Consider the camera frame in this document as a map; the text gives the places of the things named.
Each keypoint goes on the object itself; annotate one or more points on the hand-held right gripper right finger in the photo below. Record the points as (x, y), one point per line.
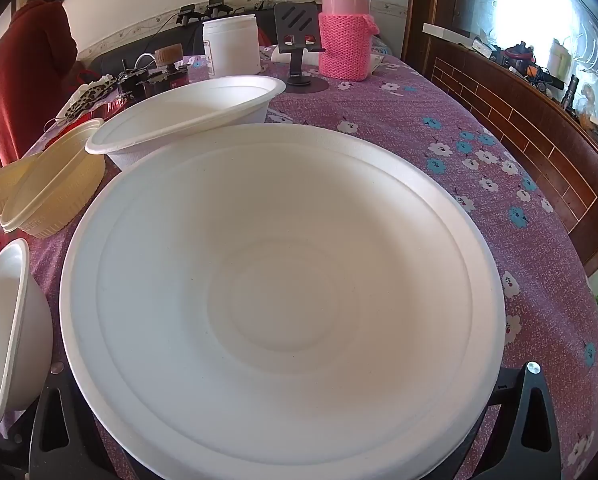
(499, 460)

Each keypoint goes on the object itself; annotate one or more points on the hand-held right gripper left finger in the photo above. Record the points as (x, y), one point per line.
(79, 455)

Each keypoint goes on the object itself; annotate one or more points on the large white foam plate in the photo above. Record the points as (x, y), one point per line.
(279, 285)

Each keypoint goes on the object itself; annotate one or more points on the white foam bowl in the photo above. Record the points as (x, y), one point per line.
(179, 110)
(4, 320)

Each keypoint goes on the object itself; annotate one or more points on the purple floral tablecloth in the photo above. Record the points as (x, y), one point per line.
(529, 260)

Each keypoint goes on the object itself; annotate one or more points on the wooden cabinet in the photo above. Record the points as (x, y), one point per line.
(529, 125)

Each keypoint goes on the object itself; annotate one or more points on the leopard print cloth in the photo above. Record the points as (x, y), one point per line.
(86, 100)

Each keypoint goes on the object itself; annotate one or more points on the white jug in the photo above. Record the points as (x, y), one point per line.
(559, 57)

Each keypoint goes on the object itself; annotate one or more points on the dark bottle with wooden cap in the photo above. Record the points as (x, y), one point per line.
(169, 55)

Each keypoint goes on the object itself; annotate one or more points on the black sofa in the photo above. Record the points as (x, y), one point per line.
(129, 45)

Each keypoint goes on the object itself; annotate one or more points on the flat white box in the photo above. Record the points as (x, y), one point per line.
(451, 32)

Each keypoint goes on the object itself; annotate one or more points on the white plastic jar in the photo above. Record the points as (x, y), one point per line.
(231, 45)

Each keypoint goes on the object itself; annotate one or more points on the pink thermos with knitted sleeve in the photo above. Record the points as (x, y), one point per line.
(344, 45)

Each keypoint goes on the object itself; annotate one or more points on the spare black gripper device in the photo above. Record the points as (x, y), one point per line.
(188, 12)
(218, 7)

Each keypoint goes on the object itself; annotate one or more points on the black phone stand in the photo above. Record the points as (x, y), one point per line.
(294, 20)

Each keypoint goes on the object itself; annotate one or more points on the wooden door frame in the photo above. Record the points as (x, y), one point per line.
(421, 5)

